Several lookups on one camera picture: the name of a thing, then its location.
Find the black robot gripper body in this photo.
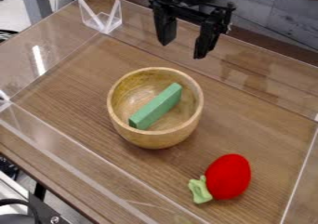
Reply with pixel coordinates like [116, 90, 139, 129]
[150, 0, 237, 33]

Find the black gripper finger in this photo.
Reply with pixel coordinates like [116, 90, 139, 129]
[152, 5, 176, 46]
[194, 16, 222, 59]

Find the brown wooden bowl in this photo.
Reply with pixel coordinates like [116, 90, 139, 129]
[107, 67, 203, 150]

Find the green rectangular block stick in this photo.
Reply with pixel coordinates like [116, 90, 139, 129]
[128, 83, 183, 130]

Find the red plush strawberry toy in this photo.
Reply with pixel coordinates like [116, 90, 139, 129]
[187, 153, 251, 204]

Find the black metal table leg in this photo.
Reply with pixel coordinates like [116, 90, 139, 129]
[33, 183, 45, 201]

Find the clear acrylic tray enclosure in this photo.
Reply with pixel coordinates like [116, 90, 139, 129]
[0, 0, 318, 224]

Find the black bracket with bolt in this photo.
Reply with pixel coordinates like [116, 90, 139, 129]
[28, 194, 63, 224]

